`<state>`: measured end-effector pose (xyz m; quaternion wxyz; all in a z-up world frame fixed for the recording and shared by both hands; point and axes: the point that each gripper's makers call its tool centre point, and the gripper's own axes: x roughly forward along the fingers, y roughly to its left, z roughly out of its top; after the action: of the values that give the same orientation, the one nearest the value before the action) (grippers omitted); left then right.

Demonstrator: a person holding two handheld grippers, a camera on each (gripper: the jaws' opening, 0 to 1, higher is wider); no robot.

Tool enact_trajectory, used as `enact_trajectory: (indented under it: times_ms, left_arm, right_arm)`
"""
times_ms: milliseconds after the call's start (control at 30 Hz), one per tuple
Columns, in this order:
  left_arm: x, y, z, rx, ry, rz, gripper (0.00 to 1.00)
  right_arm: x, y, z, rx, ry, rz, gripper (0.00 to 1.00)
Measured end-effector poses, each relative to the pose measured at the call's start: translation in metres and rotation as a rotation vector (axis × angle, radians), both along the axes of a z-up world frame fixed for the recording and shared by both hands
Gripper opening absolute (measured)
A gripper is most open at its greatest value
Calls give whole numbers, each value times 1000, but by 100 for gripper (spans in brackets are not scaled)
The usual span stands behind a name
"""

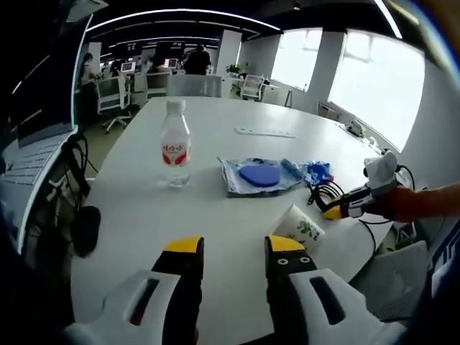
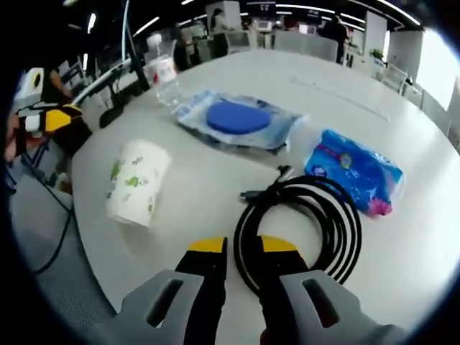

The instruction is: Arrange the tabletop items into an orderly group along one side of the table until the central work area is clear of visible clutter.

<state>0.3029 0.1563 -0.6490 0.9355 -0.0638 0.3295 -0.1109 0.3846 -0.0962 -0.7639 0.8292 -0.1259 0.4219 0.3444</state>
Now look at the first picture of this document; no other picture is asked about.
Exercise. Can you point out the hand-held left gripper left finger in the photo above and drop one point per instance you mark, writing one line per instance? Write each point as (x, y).
(136, 305)

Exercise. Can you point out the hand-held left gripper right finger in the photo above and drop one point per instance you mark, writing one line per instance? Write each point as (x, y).
(330, 305)

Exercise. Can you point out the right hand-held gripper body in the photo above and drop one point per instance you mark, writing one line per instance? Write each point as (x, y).
(382, 172)

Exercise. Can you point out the blue wrapper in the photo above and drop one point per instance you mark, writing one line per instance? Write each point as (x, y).
(318, 172)

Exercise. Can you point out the white paper cup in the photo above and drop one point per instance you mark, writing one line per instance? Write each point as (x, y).
(294, 224)

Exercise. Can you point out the blue round pad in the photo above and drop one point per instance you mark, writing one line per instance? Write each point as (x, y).
(258, 176)

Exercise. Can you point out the blue white plastic packet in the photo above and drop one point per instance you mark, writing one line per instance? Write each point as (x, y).
(230, 187)

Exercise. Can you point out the clear plastic water bottle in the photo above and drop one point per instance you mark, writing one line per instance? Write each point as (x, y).
(175, 143)

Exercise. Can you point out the person's right hand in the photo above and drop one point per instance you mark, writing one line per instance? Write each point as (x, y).
(400, 205)

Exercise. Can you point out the small white device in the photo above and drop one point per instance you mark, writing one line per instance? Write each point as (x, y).
(355, 127)

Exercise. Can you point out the grey mesh office chair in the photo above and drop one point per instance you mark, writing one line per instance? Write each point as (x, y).
(393, 280)

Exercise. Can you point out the black computer mouse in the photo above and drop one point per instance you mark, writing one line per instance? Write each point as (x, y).
(87, 231)

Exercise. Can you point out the white table socket panel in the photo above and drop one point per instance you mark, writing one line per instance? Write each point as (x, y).
(264, 132)

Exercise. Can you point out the white table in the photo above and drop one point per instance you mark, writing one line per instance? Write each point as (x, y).
(223, 215)

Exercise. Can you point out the white office chair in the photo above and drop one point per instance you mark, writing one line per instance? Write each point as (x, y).
(252, 86)
(109, 93)
(138, 86)

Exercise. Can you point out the green potted plant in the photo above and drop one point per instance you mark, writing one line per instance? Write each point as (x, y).
(233, 69)

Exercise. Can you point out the silver laptop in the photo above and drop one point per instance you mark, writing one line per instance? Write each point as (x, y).
(46, 104)

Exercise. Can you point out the white ceiling unit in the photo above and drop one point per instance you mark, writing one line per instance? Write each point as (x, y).
(88, 8)

